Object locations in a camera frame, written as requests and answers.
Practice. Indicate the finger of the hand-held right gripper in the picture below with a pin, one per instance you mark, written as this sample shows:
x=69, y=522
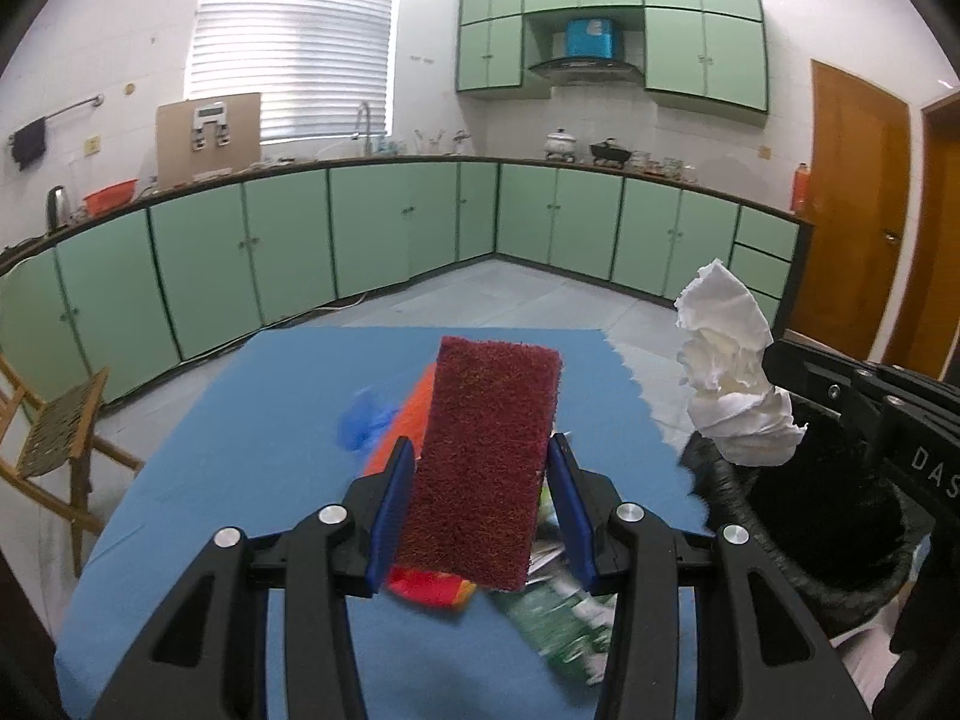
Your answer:
x=832, y=382

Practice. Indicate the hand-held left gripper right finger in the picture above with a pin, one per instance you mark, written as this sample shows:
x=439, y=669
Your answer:
x=568, y=514

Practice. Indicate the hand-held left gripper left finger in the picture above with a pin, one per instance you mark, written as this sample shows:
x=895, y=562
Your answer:
x=394, y=514

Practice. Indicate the blue plastic bag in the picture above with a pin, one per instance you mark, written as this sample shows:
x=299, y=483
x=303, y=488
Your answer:
x=366, y=424

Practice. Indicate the dark red scouring pad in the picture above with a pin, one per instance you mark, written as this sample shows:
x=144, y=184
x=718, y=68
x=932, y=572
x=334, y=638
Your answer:
x=484, y=457

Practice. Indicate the white tissue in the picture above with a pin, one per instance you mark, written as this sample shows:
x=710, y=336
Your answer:
x=731, y=360

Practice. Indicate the bin with black bag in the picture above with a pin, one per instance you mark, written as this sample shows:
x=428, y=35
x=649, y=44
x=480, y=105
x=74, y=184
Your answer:
x=825, y=532

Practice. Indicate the red orange snack packet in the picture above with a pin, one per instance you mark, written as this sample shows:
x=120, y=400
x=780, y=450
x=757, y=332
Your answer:
x=427, y=586

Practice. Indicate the orange foam net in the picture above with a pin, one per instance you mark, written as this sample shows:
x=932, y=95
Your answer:
x=409, y=420

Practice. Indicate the green printed packet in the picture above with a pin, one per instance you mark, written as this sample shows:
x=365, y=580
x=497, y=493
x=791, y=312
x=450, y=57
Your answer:
x=562, y=630

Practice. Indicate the blue table cloth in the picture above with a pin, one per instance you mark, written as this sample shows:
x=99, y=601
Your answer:
x=262, y=420

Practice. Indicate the brown wooden door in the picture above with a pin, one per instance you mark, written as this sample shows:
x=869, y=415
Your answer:
x=847, y=202

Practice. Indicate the red fire extinguisher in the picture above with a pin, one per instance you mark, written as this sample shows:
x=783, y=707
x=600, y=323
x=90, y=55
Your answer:
x=801, y=191

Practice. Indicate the row of glass jars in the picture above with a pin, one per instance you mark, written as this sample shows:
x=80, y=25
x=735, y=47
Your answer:
x=664, y=166

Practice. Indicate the green lower kitchen cabinets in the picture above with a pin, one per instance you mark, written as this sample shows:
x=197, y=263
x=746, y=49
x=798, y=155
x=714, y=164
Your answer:
x=285, y=240

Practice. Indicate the black wok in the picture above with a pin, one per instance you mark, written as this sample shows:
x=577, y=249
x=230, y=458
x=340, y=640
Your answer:
x=609, y=151

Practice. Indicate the wooden chair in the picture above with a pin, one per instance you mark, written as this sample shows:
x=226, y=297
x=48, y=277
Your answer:
x=56, y=427

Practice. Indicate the white cooking pot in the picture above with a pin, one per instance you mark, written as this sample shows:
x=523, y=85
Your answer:
x=561, y=144

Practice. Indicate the metal sink faucet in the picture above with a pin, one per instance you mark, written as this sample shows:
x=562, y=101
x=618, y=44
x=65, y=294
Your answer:
x=365, y=120

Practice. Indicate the black range hood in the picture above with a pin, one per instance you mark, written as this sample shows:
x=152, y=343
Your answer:
x=585, y=69

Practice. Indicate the cardboard box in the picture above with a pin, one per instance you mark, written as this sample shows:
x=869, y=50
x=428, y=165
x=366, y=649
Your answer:
x=176, y=157

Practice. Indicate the blue box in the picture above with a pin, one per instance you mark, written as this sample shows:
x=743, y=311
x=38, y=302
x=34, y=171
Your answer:
x=592, y=39

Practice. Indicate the red plastic basin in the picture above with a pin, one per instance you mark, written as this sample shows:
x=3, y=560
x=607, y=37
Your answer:
x=109, y=199

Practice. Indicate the steel electric kettle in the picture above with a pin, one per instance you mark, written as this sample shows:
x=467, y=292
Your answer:
x=58, y=210

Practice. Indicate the white window blind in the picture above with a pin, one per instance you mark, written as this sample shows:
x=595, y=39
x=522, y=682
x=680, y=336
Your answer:
x=292, y=45

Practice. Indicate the dark hanging towel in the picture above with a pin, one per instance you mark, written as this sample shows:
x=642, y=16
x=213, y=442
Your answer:
x=28, y=144

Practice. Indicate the green upper wall cabinets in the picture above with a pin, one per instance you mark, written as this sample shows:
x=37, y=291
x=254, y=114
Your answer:
x=675, y=45

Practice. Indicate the metal towel rail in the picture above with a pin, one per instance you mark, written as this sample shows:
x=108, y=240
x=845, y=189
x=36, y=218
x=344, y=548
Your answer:
x=71, y=109

